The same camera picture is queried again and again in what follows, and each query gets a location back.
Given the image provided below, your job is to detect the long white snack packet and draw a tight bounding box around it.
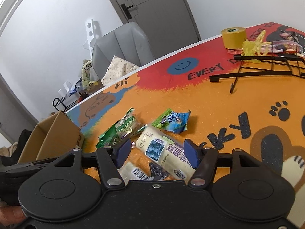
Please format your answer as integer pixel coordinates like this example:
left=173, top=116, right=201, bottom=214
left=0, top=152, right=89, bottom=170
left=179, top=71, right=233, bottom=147
left=135, top=124, right=198, bottom=183

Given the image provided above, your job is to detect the black wire rack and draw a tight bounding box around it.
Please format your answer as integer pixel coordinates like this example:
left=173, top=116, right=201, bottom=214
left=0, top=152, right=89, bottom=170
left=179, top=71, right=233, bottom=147
left=210, top=54, right=305, bottom=94

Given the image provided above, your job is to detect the white grey snack packet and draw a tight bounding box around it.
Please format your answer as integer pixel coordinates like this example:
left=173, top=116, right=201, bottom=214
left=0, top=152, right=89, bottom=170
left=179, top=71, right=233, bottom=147
left=118, top=161, right=172, bottom=182

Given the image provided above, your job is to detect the black shoe rack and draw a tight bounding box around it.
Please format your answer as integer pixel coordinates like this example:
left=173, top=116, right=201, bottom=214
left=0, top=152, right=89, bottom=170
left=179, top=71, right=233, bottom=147
left=52, top=95, right=81, bottom=112

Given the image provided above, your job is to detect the green clear bread packet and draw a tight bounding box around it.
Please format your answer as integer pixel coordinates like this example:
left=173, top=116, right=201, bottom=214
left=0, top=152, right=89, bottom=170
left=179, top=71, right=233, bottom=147
left=96, top=108, right=147, bottom=148

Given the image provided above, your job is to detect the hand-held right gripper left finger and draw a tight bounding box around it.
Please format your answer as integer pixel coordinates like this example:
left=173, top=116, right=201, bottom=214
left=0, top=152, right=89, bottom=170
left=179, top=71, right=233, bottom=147
left=49, top=138, right=132, bottom=187

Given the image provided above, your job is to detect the dotted cream cushion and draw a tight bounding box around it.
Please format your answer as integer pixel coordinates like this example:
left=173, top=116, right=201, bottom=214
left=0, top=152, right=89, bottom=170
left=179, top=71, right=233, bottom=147
left=101, top=55, right=140, bottom=86

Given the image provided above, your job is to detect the yellow tape roll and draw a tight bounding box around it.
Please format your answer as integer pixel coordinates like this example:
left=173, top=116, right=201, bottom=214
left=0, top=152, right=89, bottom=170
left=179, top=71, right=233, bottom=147
left=220, top=26, right=246, bottom=49

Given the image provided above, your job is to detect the blue plastic bag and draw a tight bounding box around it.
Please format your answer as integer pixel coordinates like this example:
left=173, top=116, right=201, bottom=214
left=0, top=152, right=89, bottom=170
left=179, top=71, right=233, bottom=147
left=70, top=81, right=83, bottom=94

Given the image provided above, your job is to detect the grey door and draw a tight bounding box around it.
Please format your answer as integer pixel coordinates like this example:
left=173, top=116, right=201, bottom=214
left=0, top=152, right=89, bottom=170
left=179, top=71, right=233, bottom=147
left=99, top=0, right=202, bottom=67

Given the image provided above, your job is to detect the white holder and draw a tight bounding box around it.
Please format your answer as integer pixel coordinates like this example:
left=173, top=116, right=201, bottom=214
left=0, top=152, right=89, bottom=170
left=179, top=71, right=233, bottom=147
left=58, top=81, right=72, bottom=96

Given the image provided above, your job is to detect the person's left hand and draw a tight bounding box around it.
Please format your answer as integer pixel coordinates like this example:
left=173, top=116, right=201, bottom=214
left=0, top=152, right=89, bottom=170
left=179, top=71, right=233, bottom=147
left=0, top=206, right=25, bottom=225

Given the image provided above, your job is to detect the yellow plastic piece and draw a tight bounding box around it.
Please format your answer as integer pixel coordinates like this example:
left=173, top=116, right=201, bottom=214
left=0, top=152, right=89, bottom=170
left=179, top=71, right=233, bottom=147
left=242, top=29, right=272, bottom=64

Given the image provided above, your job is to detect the grey chair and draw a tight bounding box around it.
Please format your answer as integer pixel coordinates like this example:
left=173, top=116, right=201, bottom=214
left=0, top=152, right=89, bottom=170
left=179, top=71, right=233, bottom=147
left=92, top=21, right=155, bottom=81

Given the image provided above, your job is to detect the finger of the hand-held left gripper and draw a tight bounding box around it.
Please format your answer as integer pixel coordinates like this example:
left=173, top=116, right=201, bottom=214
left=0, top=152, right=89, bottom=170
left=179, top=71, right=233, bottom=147
left=5, top=157, right=60, bottom=172

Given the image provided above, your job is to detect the panda print seat ring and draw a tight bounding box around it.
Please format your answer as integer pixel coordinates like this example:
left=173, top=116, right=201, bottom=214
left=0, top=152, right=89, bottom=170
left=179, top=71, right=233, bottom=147
left=80, top=60, right=103, bottom=89

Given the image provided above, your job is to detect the black door handle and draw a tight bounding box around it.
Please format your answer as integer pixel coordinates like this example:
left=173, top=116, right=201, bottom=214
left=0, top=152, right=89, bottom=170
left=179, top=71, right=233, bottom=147
left=120, top=3, right=135, bottom=19

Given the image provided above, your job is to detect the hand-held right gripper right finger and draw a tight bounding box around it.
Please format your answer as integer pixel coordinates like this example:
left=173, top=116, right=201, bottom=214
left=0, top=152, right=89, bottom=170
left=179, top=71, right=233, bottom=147
left=184, top=138, right=265, bottom=187

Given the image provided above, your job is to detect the white perforated board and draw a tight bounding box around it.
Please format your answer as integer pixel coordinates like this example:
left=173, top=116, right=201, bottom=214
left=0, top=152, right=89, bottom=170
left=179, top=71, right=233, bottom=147
left=83, top=18, right=102, bottom=53

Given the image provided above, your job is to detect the clear plastic bag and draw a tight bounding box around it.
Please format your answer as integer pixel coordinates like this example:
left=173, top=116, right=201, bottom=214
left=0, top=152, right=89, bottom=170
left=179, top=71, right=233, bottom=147
left=269, top=30, right=305, bottom=58

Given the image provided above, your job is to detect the blue green snack packet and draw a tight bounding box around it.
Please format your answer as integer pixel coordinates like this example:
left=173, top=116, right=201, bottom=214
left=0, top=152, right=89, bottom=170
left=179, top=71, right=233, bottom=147
left=152, top=108, right=192, bottom=134

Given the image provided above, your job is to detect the cardboard box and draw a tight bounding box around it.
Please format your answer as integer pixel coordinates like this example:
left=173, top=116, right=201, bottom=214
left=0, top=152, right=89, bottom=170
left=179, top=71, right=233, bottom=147
left=18, top=110, right=84, bottom=164

